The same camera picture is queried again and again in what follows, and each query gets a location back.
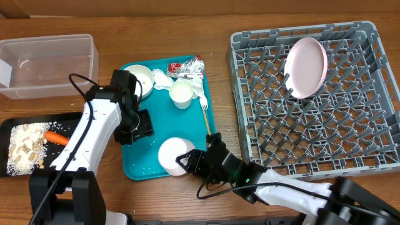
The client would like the crumpled silver foil wrapper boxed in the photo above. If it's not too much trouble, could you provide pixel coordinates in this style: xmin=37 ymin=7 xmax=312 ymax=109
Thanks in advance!
xmin=167 ymin=56 xmax=205 ymax=79

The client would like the white bowl with peanuts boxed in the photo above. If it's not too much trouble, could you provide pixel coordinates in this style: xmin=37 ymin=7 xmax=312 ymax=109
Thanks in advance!
xmin=124 ymin=64 xmax=154 ymax=99

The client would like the wooden chopstick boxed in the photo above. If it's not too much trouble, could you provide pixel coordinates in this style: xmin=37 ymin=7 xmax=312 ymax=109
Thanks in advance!
xmin=202 ymin=109 xmax=211 ymax=135

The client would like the pile of rice and peanuts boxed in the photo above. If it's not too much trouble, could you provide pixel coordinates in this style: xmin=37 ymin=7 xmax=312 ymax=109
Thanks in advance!
xmin=6 ymin=121 xmax=63 ymax=176

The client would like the crumpled white napkin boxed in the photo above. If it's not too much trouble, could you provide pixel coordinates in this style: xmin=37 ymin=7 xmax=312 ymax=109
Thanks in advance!
xmin=152 ymin=69 xmax=205 ymax=99

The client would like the grey plastic dishwasher rack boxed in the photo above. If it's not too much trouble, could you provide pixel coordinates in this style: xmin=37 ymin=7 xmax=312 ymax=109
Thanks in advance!
xmin=227 ymin=21 xmax=399 ymax=180

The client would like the black rectangular waste tray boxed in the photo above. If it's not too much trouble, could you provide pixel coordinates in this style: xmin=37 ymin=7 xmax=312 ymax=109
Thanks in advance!
xmin=1 ymin=112 xmax=82 ymax=178

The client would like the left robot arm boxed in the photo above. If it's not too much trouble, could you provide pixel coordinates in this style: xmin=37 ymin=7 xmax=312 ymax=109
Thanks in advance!
xmin=29 ymin=69 xmax=154 ymax=225

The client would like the clear plastic storage bin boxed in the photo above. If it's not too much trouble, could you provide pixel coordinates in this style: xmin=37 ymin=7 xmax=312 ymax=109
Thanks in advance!
xmin=1 ymin=34 xmax=99 ymax=99

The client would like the white plastic fork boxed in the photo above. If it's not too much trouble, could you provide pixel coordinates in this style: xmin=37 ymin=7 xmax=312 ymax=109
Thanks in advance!
xmin=199 ymin=77 xmax=209 ymax=110

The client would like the white round plate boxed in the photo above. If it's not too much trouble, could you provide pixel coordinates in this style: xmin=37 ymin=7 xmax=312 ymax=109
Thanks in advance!
xmin=284 ymin=37 xmax=328 ymax=99

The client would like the white paper cup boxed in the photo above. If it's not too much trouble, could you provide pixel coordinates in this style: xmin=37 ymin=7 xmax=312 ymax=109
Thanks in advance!
xmin=169 ymin=81 xmax=194 ymax=109

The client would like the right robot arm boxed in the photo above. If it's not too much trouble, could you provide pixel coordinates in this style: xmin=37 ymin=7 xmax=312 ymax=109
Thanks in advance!
xmin=176 ymin=132 xmax=399 ymax=224

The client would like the teal plastic serving tray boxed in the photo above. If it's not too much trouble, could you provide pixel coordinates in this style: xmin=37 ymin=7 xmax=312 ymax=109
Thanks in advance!
xmin=120 ymin=55 xmax=217 ymax=181

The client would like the orange carrot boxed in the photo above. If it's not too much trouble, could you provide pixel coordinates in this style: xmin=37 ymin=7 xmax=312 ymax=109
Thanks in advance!
xmin=44 ymin=131 xmax=69 ymax=146

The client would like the white bowl with rice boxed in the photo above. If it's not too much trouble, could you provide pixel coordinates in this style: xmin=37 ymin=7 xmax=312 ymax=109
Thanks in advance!
xmin=157 ymin=137 xmax=195 ymax=176

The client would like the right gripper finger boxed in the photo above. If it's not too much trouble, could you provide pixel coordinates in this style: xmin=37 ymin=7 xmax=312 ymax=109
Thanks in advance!
xmin=176 ymin=149 xmax=203 ymax=174
xmin=206 ymin=132 xmax=222 ymax=147

